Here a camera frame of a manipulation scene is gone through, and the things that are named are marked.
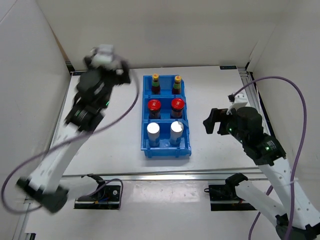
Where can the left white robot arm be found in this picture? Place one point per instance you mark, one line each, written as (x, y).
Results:
(44, 185)

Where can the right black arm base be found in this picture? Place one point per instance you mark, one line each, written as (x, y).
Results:
(223, 197)

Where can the aluminium front rail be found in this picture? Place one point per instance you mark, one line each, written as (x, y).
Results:
(252, 173)

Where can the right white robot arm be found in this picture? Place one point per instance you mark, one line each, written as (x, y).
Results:
(294, 217)

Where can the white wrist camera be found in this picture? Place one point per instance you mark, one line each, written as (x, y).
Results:
(237, 101)
(103, 56)

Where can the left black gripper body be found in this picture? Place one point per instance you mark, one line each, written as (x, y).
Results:
(108, 76)

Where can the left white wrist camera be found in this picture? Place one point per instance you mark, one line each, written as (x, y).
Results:
(103, 56)

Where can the red-lid chili jar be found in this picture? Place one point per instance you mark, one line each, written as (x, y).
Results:
(154, 109)
(177, 107)

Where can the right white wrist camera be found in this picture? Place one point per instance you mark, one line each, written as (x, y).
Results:
(237, 101)

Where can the yellow-capped sauce bottle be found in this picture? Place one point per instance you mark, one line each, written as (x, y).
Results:
(155, 84)
(177, 87)

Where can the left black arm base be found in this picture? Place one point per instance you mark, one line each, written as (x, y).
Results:
(107, 196)

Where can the silver-lid bead jar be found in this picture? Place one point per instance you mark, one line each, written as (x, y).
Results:
(176, 132)
(153, 133)

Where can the blue near storage bin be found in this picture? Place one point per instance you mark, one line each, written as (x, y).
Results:
(165, 148)

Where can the aluminium rail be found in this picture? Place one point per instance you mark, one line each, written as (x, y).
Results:
(252, 173)
(20, 230)
(254, 99)

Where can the aluminium right rail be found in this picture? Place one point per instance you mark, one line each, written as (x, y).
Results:
(254, 99)

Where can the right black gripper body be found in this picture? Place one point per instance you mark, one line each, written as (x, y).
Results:
(233, 130)

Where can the blue far storage bin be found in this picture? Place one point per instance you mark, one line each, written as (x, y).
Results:
(166, 83)

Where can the aluminium left rail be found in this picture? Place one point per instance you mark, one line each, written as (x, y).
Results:
(20, 230)

